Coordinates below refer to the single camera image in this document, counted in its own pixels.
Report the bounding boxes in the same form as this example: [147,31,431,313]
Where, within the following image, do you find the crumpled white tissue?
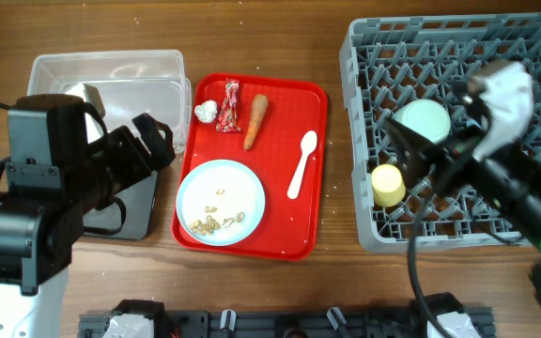
[194,100,218,124]

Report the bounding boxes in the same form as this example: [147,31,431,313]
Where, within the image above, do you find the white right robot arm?
[385,77,541,306]

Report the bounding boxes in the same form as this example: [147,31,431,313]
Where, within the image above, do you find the grey dishwasher rack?
[339,13,541,253]

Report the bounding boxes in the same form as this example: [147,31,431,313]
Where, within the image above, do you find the red candy wrapper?
[216,79,240,132]

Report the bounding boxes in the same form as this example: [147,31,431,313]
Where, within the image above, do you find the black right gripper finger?
[384,117,444,188]
[448,81,491,136]

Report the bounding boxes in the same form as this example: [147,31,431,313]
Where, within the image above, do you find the orange carrot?
[243,94,269,150]

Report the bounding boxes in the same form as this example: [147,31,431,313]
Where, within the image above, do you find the clear plastic bin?
[27,50,192,153]

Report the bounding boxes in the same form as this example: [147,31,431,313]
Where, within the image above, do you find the yellow plastic cup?
[371,164,406,207]

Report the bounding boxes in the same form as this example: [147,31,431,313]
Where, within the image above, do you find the black bin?
[85,173,159,240]

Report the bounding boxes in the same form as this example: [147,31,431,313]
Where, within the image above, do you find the light blue plate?
[176,160,266,247]

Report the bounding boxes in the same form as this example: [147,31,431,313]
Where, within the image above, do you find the white plastic spoon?
[286,131,317,200]

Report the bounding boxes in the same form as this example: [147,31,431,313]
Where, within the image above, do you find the red plastic tray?
[171,72,328,261]

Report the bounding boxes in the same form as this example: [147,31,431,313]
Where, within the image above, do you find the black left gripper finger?
[84,196,127,236]
[132,113,176,171]

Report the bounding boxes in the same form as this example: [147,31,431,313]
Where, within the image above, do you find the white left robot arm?
[0,94,175,337]

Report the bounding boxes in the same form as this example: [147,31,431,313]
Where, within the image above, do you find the peanut scraps on plate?
[186,188,245,236]

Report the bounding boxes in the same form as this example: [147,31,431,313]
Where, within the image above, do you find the mint green bowl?
[394,99,451,144]

